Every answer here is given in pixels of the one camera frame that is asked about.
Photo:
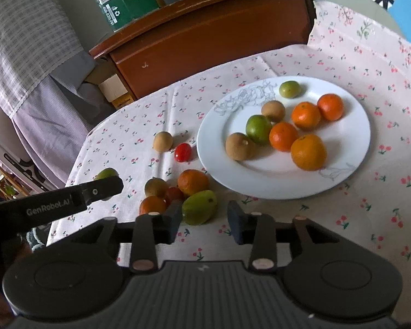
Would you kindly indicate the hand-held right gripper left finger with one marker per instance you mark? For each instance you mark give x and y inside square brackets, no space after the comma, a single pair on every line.
[176,219]

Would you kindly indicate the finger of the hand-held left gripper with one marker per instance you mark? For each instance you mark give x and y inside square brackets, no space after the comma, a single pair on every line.
[102,188]

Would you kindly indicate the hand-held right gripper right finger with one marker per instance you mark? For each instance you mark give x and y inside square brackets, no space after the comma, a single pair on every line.
[234,222]

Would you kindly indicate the round green jujube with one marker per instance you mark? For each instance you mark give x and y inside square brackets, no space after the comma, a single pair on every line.
[258,129]
[106,173]

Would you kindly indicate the red cherry tomato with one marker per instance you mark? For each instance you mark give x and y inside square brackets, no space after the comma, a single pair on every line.
[183,152]
[173,194]

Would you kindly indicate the elongated green jujube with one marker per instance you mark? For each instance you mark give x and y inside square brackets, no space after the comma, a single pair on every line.
[198,207]

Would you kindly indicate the orange mandarin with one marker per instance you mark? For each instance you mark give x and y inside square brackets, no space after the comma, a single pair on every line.
[330,107]
[193,182]
[152,205]
[283,136]
[308,152]
[306,115]

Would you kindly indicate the brown longan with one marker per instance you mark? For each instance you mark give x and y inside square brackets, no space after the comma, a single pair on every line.
[156,186]
[240,146]
[163,141]
[273,110]

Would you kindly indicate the white plate with grey flowers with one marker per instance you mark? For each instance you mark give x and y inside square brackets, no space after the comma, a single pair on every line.
[346,137]

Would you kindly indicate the small green jujube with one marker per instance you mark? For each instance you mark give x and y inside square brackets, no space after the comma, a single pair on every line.
[290,89]

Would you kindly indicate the lilac cloth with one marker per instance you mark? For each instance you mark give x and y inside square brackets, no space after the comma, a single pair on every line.
[44,126]

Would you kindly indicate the yellow box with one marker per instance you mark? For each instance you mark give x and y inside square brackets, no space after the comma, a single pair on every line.
[123,101]

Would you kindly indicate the open cardboard box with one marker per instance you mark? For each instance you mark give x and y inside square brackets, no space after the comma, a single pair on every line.
[111,85]

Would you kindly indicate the plain grey cloth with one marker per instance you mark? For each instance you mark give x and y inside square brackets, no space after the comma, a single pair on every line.
[75,72]

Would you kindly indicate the cherry print cloth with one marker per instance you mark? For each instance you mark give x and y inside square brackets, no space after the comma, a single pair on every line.
[380,195]

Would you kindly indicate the checked grey cloth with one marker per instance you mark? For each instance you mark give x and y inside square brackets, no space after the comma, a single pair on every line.
[20,34]

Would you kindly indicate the brown wooden cabinet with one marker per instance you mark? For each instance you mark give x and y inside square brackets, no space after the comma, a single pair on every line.
[209,41]

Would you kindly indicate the blue printed blanket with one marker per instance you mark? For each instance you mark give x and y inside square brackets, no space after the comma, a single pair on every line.
[407,7]

